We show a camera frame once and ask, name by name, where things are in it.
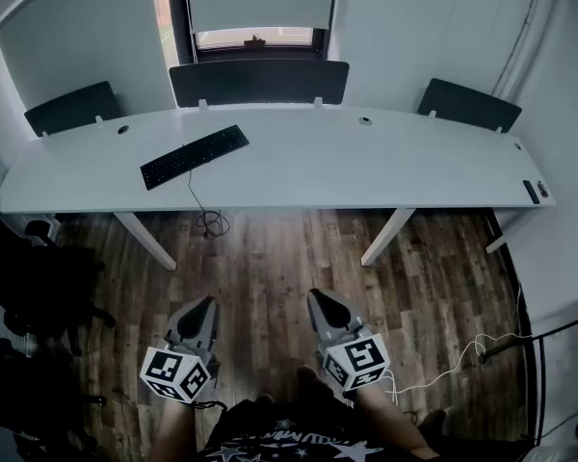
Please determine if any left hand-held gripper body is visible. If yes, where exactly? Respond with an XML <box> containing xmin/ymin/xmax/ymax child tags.
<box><xmin>139</xmin><ymin>337</ymin><xmax>222</xmax><ymax>405</ymax></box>

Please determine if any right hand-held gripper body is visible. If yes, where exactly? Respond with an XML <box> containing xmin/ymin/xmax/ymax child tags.
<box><xmin>316</xmin><ymin>322</ymin><xmax>391</xmax><ymax>393</ymax></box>

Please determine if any black keyboard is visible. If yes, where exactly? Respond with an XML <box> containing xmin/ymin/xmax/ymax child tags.
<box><xmin>140</xmin><ymin>123</ymin><xmax>250</xmax><ymax>192</ymax></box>

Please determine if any person's left forearm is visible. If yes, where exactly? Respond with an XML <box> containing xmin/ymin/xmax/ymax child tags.
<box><xmin>147</xmin><ymin>398</ymin><xmax>199</xmax><ymax>462</ymax></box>

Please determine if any person's right forearm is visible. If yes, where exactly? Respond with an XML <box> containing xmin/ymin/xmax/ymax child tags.
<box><xmin>352</xmin><ymin>383</ymin><xmax>442</xmax><ymax>462</ymax></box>

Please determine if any white desk leg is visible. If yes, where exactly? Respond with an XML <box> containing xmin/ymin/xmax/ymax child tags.
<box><xmin>360</xmin><ymin>208</ymin><xmax>418</xmax><ymax>268</ymax></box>
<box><xmin>114</xmin><ymin>212</ymin><xmax>178</xmax><ymax>272</ymax></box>
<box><xmin>485</xmin><ymin>208</ymin><xmax>545</xmax><ymax>254</ymax></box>

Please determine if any black star-print shirt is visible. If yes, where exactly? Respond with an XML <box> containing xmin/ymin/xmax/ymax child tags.
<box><xmin>197</xmin><ymin>395</ymin><xmax>444</xmax><ymax>462</ymax></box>

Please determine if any black office chair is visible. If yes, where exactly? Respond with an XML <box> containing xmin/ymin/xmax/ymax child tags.
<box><xmin>0</xmin><ymin>192</ymin><xmax>118</xmax><ymax>451</ymax></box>

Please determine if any wide dark desk divider panel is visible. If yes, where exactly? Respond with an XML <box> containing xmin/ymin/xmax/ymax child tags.
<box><xmin>169</xmin><ymin>60</ymin><xmax>351</xmax><ymax>111</ymax></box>

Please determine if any dark-framed window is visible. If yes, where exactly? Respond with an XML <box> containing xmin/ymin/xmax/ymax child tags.
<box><xmin>151</xmin><ymin>0</ymin><xmax>353</xmax><ymax>65</ymax></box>

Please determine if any white floor cable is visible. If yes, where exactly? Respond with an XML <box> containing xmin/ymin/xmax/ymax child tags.
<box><xmin>382</xmin><ymin>332</ymin><xmax>534</xmax><ymax>403</ymax></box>

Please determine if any black metal bed frame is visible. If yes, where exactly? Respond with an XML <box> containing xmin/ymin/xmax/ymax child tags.
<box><xmin>479</xmin><ymin>308</ymin><xmax>578</xmax><ymax>447</ymax></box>

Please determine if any wall cable conduit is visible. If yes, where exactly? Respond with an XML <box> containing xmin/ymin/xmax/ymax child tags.
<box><xmin>490</xmin><ymin>0</ymin><xmax>546</xmax><ymax>96</ymax></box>

